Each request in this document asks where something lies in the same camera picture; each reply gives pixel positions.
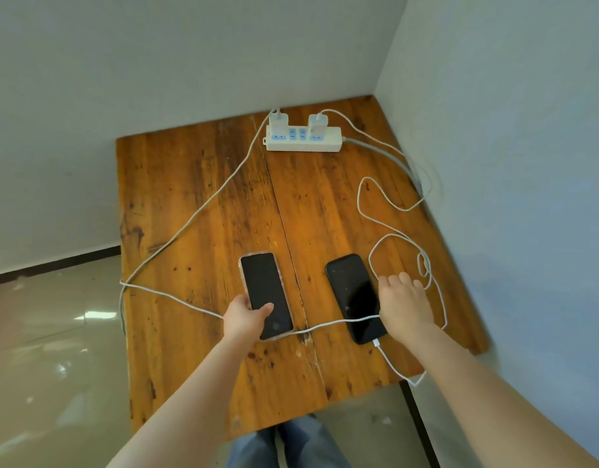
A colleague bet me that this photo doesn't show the person's right hand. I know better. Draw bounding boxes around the person's right hand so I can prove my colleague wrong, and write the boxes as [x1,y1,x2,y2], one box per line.
[378,272,435,345]

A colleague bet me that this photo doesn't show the person's left hand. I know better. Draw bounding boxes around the person's left hand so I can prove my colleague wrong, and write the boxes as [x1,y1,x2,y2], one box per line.
[223,293,275,341]

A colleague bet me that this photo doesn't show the black phone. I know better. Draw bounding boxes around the black phone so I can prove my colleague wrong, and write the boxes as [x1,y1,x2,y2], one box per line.
[238,252,295,342]
[325,253,389,345]

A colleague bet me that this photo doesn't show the white charging cable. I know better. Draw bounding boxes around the white charging cable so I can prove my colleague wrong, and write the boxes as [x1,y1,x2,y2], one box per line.
[319,109,449,388]
[118,108,381,337]

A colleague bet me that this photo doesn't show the person's right forearm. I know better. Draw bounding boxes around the person's right forearm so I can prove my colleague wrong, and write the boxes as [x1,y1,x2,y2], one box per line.
[399,321,599,468]

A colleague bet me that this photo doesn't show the person's left forearm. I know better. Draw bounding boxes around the person's left forearm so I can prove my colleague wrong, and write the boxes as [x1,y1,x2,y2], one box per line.
[106,333,261,468]

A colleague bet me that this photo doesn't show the person's left leg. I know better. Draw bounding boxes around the person's left leg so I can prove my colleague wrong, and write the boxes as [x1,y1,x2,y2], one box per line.
[226,429,279,468]

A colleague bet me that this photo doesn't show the person's leg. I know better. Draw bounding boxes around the person's leg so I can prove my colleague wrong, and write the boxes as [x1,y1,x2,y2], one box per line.
[278,414,352,468]
[226,429,279,468]

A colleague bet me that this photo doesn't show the person's right leg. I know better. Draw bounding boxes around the person's right leg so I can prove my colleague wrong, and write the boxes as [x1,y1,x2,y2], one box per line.
[278,414,352,468]

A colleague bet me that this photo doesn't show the black baseboard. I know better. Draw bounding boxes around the black baseboard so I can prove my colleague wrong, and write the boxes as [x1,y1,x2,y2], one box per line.
[400,381,440,468]
[0,245,121,288]

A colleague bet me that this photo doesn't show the white power strip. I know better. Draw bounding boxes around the white power strip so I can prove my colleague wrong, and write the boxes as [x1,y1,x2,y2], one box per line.
[263,124,343,153]

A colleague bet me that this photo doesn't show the white power strip cord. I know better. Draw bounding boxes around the white power strip cord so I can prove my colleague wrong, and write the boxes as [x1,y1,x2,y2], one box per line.
[342,136,424,198]

